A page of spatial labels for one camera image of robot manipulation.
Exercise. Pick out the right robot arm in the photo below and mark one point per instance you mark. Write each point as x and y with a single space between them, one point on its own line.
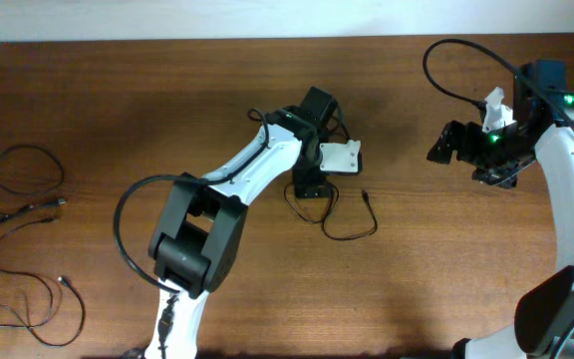
537 128

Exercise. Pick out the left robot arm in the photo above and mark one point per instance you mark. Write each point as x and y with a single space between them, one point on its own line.
196 239

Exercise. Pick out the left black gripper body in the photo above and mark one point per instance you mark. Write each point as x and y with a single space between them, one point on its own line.
309 184

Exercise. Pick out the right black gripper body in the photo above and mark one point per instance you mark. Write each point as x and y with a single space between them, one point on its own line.
464 145

